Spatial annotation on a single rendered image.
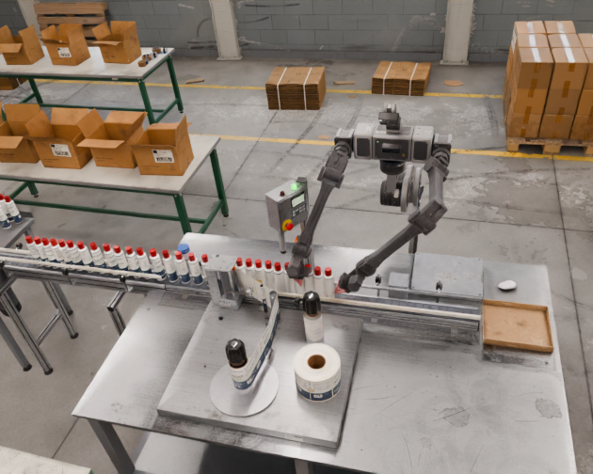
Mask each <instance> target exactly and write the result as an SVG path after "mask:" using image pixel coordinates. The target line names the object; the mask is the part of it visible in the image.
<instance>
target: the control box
mask: <svg viewBox="0 0 593 474"><path fill-rule="evenodd" d="M292 184H296V181H294V180H290V181H288V182H286V183H285V184H283V185H281V186H279V187H277V188H275V189H274V190H272V191H270V192H268V193H266V194H265V201H266V207H267V213H268V220H269V226H270V227H271V228H273V229H275V230H276V231H278V232H279V233H284V232H285V231H287V229H286V227H285V225H286V224H287V223H292V224H293V225H294V226H296V225H298V224H299V223H301V222H303V221H304V220H306V219H308V214H307V204H306V211H304V212H302V213H300V214H298V215H296V216H295V217H293V218H292V210H294V209H296V208H298V207H299V206H301V205H303V204H304V203H306V194H305V188H304V187H302V185H300V186H297V187H296V190H295V191H293V190H292V189H291V188H292ZM280 191H284V194H285V197H280ZM303 191H304V197H305V201H304V202H302V203H300V204H299V205H297V206H296V207H294V208H293V209H292V206H291V198H293V197H294V196H296V195H298V194H300V193H301V192H303Z"/></svg>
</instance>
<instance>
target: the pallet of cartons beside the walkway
mask: <svg viewBox="0 0 593 474"><path fill-rule="evenodd" d="M503 109H504V119H505V136H506V144H507V152H518V148H519V144H532V145H541V148H542V152H543V154H559V151H560V148H561V146H579V147H583V149H584V153H585V156H593V34H578V37H577V34H576V31H575V27H574V24H573V21H544V25H543V22H542V21H534V22H531V21H526V22H515V23H514V30H513V36H512V41H511V45H510V49H509V55H508V60H507V66H506V73H505V83H504V92H503Z"/></svg>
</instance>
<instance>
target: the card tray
mask: <svg viewBox="0 0 593 474"><path fill-rule="evenodd" d="M483 344H489V345H496V346H504V347H511V348H518V349H525V350H533V351H540V352H547V353H552V352H553V348H554V346H553V332H552V326H551V319H550V312H549V306H543V305H535V304H526V303H518V302H509V301H501V300H492V299H483Z"/></svg>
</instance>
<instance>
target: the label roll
mask: <svg viewBox="0 0 593 474"><path fill-rule="evenodd" d="M293 365H294V372H295V378H296V389H297V391H298V393H299V394H300V395H301V396H302V397H303V398H305V399H306V400H309V401H312V402H324V401H327V400H329V399H331V398H333V397H334V396H335V395H336V394H337V393H338V392H339V390H340V388H341V384H342V380H341V364H340V357H339V355H338V353H337V352H336V351H335V350H334V349H333V348H332V347H330V346H328V345H326V344H323V343H313V344H309V345H306V346H304V347H302V348H301V349H300V350H299V351H298V352H297V353H296V355H295V357H294V361H293Z"/></svg>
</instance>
